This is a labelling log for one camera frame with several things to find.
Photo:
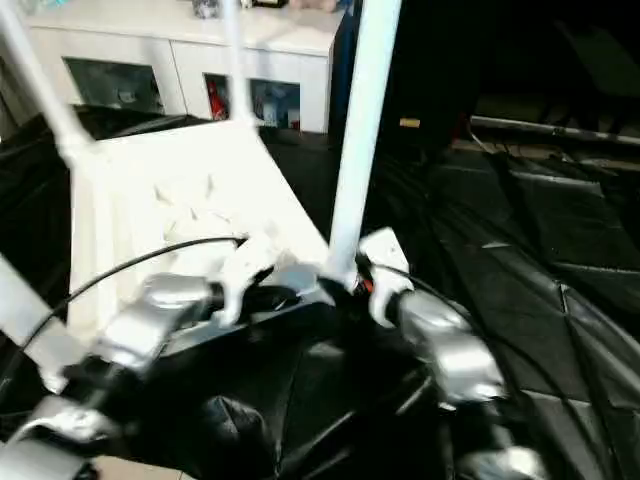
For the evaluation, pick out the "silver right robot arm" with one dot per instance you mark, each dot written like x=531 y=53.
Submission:
x=450 y=340

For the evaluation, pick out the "white plastic table leg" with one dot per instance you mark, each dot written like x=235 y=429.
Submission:
x=365 y=125
x=40 y=75
x=30 y=320
x=240 y=60

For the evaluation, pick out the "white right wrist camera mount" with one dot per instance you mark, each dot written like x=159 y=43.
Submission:
x=385 y=255

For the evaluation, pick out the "white blue carton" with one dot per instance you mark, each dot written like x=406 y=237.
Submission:
x=270 y=107

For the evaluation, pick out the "white plastic table top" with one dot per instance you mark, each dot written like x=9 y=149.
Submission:
x=175 y=165

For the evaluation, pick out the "large black box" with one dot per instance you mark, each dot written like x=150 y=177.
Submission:
x=525 y=55

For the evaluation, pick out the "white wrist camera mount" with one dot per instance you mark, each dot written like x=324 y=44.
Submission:
x=385 y=255
x=245 y=270

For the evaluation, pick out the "red box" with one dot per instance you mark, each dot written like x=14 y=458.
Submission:
x=217 y=100

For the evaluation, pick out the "black plastic mat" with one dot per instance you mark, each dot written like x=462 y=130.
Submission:
x=525 y=250

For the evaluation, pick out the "dark horizontal metal rail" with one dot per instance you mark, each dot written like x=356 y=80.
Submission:
x=550 y=131

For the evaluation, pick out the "white glass-door cabinet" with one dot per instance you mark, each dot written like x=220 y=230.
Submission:
x=175 y=40

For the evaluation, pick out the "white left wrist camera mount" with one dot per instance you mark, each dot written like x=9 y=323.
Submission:
x=245 y=270

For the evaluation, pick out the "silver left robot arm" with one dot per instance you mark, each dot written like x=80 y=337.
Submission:
x=170 y=295

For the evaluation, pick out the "yellow label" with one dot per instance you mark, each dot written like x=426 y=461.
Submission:
x=409 y=122

